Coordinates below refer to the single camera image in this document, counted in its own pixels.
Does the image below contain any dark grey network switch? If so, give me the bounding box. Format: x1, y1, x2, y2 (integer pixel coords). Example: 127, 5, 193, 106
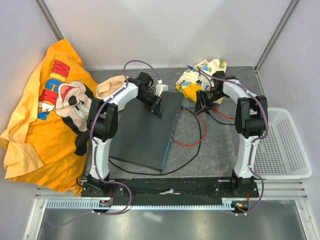
109, 91, 182, 171

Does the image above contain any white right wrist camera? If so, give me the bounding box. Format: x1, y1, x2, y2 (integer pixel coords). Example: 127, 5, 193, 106
196, 78, 203, 85

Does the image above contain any orange Mickey t-shirt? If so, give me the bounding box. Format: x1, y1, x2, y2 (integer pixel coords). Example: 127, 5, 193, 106
0, 39, 97, 195

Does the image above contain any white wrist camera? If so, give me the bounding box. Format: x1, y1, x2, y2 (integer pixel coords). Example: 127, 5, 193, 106
155, 79, 169, 97
196, 78, 203, 85

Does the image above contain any beige bucket hat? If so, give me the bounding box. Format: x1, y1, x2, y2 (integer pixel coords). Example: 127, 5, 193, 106
95, 75, 126, 100

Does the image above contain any patterned white yellow cloth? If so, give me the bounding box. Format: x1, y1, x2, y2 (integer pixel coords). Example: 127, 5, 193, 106
175, 57, 228, 102

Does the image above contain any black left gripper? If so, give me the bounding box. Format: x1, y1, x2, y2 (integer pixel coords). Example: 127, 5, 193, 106
136, 91, 163, 119

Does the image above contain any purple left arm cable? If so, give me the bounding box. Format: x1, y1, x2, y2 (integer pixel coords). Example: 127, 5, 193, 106
45, 59, 163, 227

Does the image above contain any blue ethernet cable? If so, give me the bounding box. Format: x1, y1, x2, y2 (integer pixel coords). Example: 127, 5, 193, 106
179, 64, 213, 111

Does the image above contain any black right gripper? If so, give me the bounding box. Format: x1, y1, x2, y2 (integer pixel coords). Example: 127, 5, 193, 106
193, 88, 227, 115

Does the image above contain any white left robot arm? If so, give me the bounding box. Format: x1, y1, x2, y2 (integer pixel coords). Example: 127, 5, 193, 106
87, 72, 162, 197

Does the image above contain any white perforated plastic basket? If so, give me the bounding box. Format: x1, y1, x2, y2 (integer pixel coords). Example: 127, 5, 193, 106
253, 107, 313, 180

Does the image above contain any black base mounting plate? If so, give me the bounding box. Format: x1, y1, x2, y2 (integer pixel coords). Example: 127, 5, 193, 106
81, 176, 260, 200

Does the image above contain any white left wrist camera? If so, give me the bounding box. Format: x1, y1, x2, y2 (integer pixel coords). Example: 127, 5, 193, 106
155, 79, 169, 97

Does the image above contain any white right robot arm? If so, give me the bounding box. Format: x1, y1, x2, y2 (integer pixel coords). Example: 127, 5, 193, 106
194, 70, 268, 179

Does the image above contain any slotted grey cable duct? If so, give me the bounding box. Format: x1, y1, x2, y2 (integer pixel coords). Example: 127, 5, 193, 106
46, 198, 249, 211

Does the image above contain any long black cable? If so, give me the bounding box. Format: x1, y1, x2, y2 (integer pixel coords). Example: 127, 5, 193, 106
108, 109, 202, 176

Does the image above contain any short black cable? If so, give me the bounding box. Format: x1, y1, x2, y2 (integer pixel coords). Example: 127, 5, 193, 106
205, 107, 237, 125

